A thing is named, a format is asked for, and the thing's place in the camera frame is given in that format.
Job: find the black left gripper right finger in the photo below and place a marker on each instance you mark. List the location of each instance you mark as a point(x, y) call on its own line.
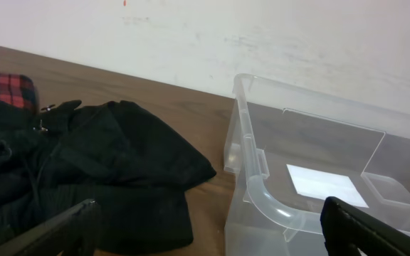
point(351, 232)

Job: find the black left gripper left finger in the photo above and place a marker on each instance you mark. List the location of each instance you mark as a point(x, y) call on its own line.
point(75, 231)

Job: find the black garment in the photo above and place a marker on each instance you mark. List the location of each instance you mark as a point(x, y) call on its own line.
point(132, 164)

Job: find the red plaid flannel shirt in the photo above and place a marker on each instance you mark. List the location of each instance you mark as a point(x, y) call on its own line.
point(19, 91)

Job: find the clear plastic storage container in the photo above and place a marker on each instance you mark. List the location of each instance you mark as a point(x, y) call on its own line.
point(291, 148)

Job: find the white paper label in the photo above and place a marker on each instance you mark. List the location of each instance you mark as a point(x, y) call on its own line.
point(320, 185)

